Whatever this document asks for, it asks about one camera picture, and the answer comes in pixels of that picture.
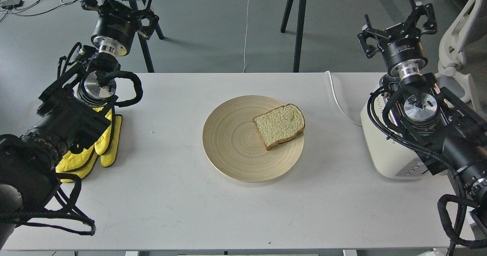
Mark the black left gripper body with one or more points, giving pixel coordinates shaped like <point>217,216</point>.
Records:
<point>113,35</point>

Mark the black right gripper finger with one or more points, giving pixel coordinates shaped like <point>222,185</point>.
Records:
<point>421,21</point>
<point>373,40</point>

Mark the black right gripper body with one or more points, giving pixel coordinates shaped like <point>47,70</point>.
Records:
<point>395,52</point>

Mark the slice of white bread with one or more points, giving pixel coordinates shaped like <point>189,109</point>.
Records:
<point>280,125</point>

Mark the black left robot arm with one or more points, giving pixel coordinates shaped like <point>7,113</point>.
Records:
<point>73,115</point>

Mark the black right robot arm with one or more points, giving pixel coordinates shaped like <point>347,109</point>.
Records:
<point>409,109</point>

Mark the cream white toaster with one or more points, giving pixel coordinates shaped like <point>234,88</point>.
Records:
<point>389,158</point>

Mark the round bamboo plate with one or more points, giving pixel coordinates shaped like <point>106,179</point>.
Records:
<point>234,146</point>

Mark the yellow oven glove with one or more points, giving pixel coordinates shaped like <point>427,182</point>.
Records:
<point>104,150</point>

